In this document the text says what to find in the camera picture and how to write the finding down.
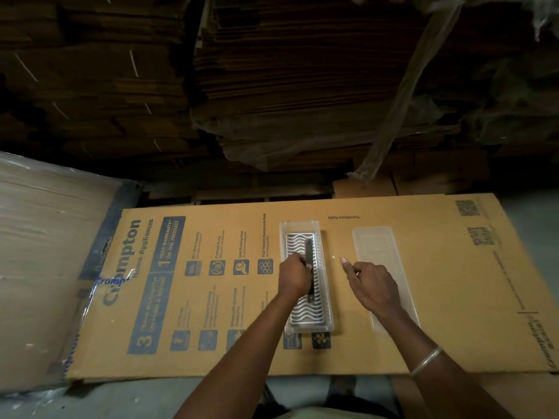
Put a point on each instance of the clear plastic wrap strip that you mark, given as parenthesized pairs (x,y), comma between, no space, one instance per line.
(412,82)

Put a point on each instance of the person's right forearm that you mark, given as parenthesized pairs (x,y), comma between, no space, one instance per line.
(436,366)

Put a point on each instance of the silver bangle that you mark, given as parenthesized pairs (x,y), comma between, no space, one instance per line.
(426,361)

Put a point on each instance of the plastic-wrapped stack of cardboard sheets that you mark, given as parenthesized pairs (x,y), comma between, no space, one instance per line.
(43,266)

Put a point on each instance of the dark stack of flattened cartons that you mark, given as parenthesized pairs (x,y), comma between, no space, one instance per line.
(96,74)

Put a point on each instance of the plain brown cardboard sheet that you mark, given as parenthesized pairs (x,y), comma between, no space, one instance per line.
(524,392)

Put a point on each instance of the tall stack of flattened cartons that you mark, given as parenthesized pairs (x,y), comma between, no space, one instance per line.
(305,82)

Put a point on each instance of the person's left forearm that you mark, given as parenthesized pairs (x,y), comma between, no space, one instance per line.
(244,357)

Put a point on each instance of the clear plastic lid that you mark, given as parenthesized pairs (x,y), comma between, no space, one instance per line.
(377,246)

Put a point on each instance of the person's right hand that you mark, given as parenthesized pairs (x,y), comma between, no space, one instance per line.
(375,287)

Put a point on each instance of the wavy patterned white insert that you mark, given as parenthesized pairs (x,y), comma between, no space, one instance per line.
(297,244)

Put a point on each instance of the clear plastic tray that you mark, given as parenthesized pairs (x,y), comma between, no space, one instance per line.
(326,301)

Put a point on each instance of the person's right fingers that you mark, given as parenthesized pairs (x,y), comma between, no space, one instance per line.
(349,268)

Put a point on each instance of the person's left hand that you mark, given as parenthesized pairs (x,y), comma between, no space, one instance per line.
(293,277)

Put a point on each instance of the person's left fingers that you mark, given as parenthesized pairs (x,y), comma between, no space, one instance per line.
(304,262)

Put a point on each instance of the shadowed stack of wrapped cartons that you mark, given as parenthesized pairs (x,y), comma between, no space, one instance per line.
(511,82)

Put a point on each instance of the printed flattened cardboard box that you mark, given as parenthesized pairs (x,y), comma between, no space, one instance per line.
(436,301)

